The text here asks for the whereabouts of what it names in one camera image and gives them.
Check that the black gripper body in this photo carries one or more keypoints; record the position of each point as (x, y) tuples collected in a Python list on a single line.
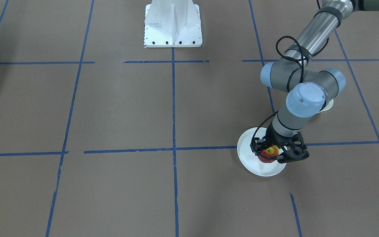
[(271, 135)]

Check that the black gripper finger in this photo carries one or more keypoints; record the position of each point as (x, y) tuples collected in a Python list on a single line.
[(258, 145), (293, 152)]

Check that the red yellow apple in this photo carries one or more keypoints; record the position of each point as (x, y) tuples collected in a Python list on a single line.
[(269, 155)]

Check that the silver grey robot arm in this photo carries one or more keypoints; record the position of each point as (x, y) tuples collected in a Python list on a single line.
[(308, 91)]

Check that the white plate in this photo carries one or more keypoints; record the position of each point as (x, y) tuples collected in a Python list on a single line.
[(251, 162)]

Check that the white bowl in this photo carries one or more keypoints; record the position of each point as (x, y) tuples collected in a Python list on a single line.
[(328, 106)]

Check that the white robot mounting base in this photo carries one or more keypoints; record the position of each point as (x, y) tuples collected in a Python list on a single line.
[(172, 23)]

